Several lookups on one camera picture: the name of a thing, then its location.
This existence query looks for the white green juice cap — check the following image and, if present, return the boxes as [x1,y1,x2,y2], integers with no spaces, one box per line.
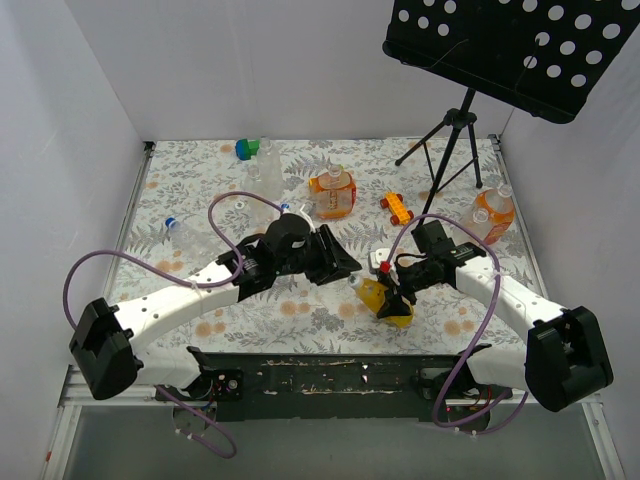
[348,275,364,290]

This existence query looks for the yellow juice bottle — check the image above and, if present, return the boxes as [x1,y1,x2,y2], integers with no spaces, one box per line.
[353,276,413,328]

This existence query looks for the clear ribbed plastic bottle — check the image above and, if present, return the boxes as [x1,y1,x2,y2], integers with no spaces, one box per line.
[242,165,279,226]

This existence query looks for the orange label tea bottle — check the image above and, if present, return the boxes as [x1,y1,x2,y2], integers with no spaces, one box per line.
[308,165,357,220]

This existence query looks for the clear Pocari Sweat bottle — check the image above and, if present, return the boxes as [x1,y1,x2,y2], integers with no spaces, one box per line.
[256,137,284,202]

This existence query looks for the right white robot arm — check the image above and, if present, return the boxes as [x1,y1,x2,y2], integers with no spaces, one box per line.
[369,220,614,412]

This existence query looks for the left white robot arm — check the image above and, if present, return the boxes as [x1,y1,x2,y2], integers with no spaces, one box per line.
[69,212,362,400]

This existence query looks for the small clear bottle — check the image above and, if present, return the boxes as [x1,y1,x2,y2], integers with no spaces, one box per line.
[455,207,492,244]

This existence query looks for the orange soda bottle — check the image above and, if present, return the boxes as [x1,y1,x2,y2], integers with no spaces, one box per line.
[475,184,515,245]

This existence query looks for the clear bottle blue cap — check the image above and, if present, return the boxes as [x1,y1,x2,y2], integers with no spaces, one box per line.
[165,217,216,263]

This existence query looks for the orange toy car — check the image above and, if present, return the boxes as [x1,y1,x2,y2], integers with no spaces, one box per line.
[380,192,414,225]

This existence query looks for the floral table mat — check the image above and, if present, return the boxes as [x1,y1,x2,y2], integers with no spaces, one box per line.
[106,138,523,354]

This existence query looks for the blue green toy block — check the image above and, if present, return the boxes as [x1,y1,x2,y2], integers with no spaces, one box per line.
[235,138,260,161]

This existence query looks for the black music stand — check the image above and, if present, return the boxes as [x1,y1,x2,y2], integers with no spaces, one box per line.
[381,0,628,236]

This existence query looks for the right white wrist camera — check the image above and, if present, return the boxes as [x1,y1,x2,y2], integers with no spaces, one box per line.
[368,248,396,275]

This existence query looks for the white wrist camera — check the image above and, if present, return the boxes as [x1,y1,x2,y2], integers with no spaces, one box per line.
[368,248,396,275]
[297,203,315,230]

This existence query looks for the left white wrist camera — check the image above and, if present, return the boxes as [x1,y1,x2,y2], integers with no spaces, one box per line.
[297,203,315,230]

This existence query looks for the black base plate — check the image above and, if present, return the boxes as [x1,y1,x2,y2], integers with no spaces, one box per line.
[154,352,514,424]

